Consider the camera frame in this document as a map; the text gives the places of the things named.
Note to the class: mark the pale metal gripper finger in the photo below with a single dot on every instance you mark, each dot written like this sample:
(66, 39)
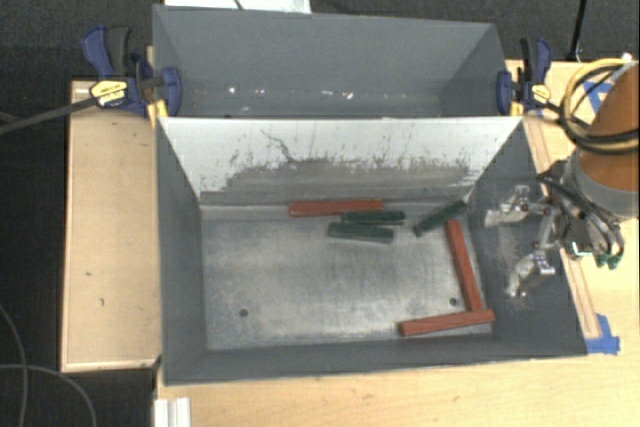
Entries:
(531, 267)
(515, 210)

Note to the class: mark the red-brown flat block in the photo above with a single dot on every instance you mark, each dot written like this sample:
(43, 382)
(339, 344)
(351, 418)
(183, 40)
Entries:
(445, 322)
(335, 207)
(464, 265)

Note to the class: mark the dark green flat block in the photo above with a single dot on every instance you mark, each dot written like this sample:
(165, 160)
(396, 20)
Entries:
(360, 233)
(440, 218)
(374, 217)

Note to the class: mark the grey metal bin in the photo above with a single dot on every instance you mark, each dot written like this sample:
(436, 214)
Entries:
(325, 275)

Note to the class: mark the pale wood flat board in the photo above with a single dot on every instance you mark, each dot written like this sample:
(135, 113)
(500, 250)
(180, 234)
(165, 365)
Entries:
(110, 225)

